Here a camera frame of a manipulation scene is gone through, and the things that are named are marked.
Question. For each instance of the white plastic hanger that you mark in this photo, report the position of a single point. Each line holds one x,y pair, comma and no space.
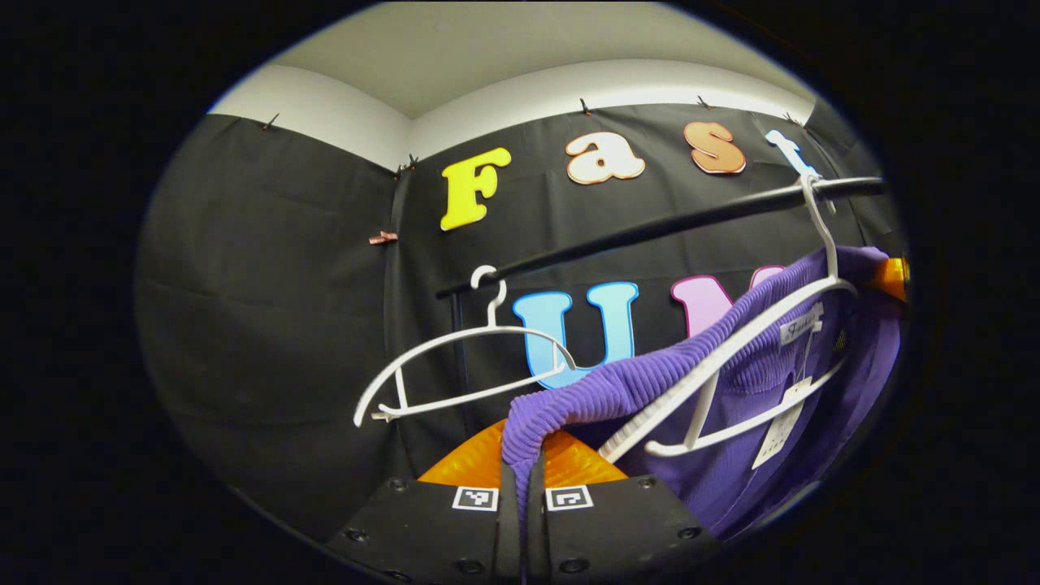
828,244
494,309

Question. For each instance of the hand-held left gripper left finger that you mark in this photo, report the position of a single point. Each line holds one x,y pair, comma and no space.
422,528

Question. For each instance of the copper backdrop clip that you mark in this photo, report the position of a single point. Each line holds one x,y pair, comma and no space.
383,237

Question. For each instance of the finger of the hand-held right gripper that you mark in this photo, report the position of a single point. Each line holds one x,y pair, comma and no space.
891,278

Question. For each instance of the black backdrop cloth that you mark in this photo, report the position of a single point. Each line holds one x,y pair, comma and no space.
268,284

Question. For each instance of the black clothes rail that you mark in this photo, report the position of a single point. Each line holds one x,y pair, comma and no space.
650,231

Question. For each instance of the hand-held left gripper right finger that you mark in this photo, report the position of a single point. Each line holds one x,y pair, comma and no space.
617,528

